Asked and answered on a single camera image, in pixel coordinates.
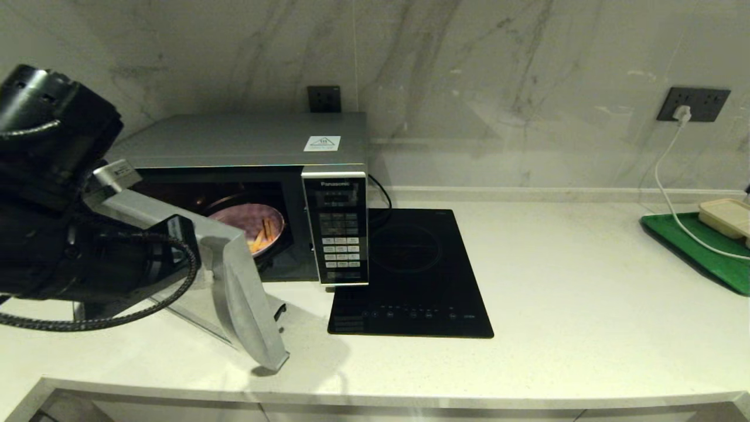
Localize purple plastic plate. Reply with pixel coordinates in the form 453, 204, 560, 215
208, 203, 286, 260

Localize silver microwave door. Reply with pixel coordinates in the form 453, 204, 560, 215
73, 176, 291, 374

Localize silver Panasonic microwave oven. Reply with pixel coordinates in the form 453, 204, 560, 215
105, 113, 370, 288

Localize grey cabinet front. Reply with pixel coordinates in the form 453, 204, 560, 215
29, 390, 745, 422

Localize black induction cooktop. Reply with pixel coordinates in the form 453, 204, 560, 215
328, 208, 495, 339

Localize green plastic tray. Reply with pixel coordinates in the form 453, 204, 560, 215
640, 212, 750, 297

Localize beige lidded container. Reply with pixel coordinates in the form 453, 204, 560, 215
698, 198, 750, 250

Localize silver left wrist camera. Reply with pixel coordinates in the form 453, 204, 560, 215
92, 160, 143, 194

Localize small black wall socket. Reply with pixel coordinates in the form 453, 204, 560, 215
307, 86, 342, 113

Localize black power cable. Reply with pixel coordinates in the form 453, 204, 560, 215
368, 175, 392, 226

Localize white power cable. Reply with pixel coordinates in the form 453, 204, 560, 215
653, 120, 750, 261

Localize wide black wall socket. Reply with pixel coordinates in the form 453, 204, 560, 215
657, 87, 731, 122

